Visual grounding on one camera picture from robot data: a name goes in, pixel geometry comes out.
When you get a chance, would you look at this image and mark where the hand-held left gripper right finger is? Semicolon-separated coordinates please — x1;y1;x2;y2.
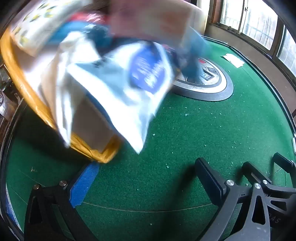
195;157;271;241

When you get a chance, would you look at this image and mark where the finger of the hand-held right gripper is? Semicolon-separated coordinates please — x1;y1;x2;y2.
272;152;296;174
242;161;296;241

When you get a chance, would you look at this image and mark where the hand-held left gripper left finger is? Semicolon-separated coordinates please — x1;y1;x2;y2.
23;161;100;241

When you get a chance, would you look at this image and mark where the yellow cardboard box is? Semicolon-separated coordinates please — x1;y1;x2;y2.
0;25;121;164

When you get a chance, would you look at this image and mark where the blue white wipes packet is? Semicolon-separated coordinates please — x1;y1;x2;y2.
67;42;174;155

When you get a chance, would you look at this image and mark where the blue towel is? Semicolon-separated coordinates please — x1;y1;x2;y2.
182;30;211;80

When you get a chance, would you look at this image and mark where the white sock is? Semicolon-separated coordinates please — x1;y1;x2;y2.
40;31;102;149

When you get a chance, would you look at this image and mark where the round table centre panel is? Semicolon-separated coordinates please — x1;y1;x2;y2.
172;57;234;102

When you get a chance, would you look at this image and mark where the white paper sheet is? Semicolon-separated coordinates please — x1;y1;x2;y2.
221;53;245;68

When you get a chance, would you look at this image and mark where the wooden framed window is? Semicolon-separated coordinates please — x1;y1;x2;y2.
209;0;296;78

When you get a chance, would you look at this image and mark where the lemon print tissue pack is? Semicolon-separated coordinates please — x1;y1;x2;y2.
9;0;93;56

